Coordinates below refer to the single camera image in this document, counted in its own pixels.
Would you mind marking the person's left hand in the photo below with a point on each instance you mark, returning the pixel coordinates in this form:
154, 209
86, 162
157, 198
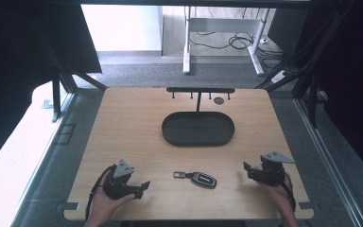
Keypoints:
104, 205

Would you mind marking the aluminium floor rail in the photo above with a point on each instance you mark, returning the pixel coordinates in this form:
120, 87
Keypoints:
331, 160

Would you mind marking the black car key fob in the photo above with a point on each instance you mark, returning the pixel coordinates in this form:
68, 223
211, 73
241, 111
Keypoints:
203, 179

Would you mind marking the white power strip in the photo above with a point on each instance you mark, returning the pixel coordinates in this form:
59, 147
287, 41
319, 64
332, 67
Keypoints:
279, 76

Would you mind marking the dark cabinet panel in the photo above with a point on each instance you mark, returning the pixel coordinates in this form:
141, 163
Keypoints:
286, 30

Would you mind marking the black curtain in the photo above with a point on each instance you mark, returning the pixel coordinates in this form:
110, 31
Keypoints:
12, 63
353, 78

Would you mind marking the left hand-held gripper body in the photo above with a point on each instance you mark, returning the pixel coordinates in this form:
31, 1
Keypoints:
119, 186

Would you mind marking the black key stand with tray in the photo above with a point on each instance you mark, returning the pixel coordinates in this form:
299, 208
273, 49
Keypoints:
198, 129

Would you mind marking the dark floor outlet cover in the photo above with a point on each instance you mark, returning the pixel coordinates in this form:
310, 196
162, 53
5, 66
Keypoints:
66, 134

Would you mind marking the black metal frame stand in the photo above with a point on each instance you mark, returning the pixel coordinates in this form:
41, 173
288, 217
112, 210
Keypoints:
308, 63
60, 82

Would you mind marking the person's right hand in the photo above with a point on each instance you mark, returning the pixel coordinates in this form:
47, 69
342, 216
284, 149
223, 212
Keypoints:
275, 194

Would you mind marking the white desk frame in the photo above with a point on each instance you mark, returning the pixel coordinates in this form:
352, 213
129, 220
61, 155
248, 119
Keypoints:
223, 25

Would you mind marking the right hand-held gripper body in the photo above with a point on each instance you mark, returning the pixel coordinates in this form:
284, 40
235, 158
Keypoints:
271, 171

